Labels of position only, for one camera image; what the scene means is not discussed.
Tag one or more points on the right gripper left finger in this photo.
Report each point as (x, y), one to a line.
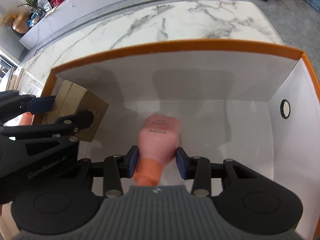
(117, 167)

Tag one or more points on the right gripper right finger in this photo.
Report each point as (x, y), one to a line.
(197, 169)

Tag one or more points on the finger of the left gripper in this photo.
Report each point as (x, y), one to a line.
(63, 126)
(40, 105)

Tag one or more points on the brown cardboard box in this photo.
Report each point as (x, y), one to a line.
(73, 99)

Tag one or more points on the pink lotion bottle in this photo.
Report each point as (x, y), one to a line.
(157, 143)

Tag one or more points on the copper vase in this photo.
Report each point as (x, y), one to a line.
(20, 23)

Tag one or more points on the orange cardboard box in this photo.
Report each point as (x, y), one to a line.
(254, 102)

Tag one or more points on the red box on console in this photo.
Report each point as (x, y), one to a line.
(55, 3)

